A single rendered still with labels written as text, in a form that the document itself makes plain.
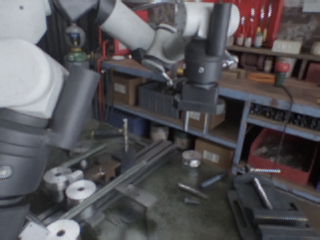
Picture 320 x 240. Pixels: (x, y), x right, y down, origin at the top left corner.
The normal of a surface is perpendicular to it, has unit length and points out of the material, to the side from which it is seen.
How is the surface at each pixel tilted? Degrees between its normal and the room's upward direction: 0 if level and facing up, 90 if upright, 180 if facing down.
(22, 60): 67
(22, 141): 82
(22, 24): 111
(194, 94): 90
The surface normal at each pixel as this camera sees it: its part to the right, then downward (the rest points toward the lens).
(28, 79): 0.15, 0.03
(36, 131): 0.77, -0.49
